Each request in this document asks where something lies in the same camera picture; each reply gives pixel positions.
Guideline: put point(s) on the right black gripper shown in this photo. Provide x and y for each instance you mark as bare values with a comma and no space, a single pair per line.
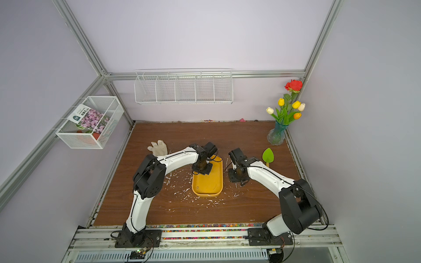
231,177

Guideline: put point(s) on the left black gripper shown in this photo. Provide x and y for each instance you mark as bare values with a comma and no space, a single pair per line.
207,171

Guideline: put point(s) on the yellow plastic storage box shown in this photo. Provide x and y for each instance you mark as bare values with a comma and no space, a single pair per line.
210,185

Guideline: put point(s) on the green trowel yellow handle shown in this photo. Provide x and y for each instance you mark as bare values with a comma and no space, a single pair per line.
268,157

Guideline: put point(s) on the white cotton work glove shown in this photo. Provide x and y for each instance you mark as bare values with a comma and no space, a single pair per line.
158,148

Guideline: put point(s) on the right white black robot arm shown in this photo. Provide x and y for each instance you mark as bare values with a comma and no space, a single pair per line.
299,207

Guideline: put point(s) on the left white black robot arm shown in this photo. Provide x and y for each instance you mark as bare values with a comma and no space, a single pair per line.
148,179

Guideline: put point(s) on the glass vase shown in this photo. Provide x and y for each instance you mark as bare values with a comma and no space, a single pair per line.
277,135

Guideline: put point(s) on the artificial tulip rose bouquet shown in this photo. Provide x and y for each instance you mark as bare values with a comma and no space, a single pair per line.
289,107

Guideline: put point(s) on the right small circuit board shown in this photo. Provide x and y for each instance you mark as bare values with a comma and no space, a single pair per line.
275,255

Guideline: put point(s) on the small green circuit board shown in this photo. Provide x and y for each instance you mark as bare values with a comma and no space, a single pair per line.
137,255

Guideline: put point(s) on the pink potted flowers with label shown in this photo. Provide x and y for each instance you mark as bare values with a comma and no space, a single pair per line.
88,120

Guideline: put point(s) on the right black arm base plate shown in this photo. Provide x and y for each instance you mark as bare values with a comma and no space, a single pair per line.
261,237

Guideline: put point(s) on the long white wire shelf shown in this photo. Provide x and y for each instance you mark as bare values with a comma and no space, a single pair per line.
184,86

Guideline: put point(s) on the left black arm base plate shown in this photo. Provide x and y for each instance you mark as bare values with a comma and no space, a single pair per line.
144,238

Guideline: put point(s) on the small white wire basket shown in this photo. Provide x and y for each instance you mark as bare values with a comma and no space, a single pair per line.
107,105

